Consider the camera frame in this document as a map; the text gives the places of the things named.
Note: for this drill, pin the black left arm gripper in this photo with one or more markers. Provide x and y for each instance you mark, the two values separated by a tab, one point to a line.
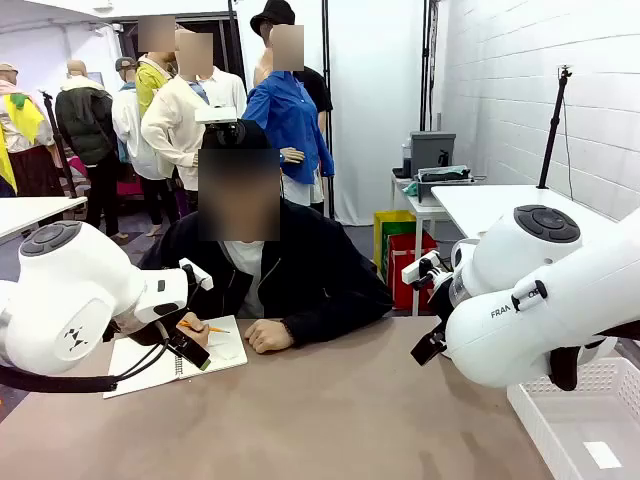
145	334

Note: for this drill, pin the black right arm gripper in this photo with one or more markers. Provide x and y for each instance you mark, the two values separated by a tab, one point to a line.
441	305

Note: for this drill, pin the orange pencil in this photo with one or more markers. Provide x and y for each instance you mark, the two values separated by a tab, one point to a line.
217	329

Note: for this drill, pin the white spiral notebook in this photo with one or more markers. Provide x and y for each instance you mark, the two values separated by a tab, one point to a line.
150	365

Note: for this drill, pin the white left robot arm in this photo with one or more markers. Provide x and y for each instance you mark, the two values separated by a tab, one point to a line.
65	300

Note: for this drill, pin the person's left forearm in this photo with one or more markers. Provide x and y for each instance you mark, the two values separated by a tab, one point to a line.
340	315

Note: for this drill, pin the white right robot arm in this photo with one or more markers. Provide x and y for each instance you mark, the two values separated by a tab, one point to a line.
550	300

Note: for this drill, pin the person's right hand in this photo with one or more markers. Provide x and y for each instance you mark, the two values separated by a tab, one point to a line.
197	326

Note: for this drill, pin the person's left hand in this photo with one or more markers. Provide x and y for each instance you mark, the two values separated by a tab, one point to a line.
270	336

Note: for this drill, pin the yellow bag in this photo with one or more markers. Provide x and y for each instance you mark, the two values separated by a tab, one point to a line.
387	225

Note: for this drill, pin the small white side table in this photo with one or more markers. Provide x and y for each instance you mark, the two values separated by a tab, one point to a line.
425	212

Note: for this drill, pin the person in black jacket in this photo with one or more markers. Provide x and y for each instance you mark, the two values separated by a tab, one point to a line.
310	270

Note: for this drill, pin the large white table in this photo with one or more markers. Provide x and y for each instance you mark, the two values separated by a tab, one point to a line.
480	205

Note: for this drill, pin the white perforated plastic basket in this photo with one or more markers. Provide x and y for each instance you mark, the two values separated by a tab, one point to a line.
570	425

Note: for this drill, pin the teal cloth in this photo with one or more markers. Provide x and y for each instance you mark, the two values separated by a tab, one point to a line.
410	189

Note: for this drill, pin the grey tray with items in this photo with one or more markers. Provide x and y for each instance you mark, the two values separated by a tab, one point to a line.
442	182

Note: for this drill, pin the magenta case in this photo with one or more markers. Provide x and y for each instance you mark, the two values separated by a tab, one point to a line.
129	187

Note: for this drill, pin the grey box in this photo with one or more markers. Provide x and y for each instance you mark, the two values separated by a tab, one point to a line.
430	150

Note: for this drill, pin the white paper label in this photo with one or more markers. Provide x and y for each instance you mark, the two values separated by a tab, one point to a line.
602	455

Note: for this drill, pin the white table with leg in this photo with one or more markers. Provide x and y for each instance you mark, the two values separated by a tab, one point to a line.
30	212

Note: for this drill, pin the black baseball cap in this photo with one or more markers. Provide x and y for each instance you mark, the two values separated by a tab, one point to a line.
250	136

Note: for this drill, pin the white cardigan mannequin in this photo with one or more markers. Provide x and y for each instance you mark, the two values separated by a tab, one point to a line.
170	125

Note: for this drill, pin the white jacket capped mannequin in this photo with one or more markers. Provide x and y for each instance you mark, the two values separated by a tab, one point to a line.
130	125

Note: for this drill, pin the thin black tripod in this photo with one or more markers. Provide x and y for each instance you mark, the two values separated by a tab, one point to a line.
60	145

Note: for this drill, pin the tall black tripod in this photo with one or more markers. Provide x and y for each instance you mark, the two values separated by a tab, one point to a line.
552	130

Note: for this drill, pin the blue shirt mannequin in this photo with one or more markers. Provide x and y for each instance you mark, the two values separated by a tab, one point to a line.
295	120

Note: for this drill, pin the yellow shirt mannequin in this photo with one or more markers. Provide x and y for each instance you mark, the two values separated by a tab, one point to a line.
147	82

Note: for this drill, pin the black t-shirt mannequin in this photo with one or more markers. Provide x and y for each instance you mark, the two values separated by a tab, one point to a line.
320	90

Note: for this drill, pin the black light stand pole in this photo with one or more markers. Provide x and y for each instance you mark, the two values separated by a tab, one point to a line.
327	40
430	60

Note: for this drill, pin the black bucket hat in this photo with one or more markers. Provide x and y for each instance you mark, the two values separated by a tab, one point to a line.
272	15

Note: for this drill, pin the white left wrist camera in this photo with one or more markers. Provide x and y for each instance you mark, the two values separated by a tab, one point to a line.
197	274

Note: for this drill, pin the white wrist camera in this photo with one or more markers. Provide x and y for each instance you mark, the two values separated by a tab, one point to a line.
197	274
420	267

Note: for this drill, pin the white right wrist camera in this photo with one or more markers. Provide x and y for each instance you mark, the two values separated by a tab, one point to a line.
420	267

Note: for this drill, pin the white head-mounted camera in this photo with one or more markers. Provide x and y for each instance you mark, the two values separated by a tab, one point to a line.
216	115

